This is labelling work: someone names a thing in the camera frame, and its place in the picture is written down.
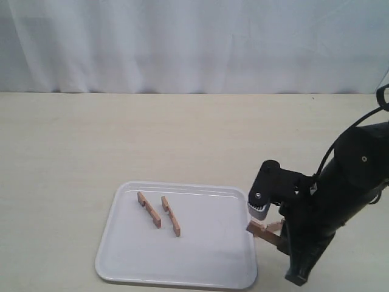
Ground black cable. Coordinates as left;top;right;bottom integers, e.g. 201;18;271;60
312;83;389;183

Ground wooden notched bar four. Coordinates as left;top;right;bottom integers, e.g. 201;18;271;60
265;219;284;233

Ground white backdrop curtain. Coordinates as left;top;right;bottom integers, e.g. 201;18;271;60
1;1;388;94

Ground wooden notched bar one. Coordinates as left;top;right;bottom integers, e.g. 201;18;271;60
137;192;162;229

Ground white rectangular plastic tray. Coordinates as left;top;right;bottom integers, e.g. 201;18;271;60
95;181;257;290

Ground wooden notched bar two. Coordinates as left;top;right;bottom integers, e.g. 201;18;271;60
161;196;181;237

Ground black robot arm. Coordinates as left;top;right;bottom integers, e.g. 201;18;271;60
248;122;388;286

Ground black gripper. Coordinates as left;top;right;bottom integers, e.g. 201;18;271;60
248;160;337;287

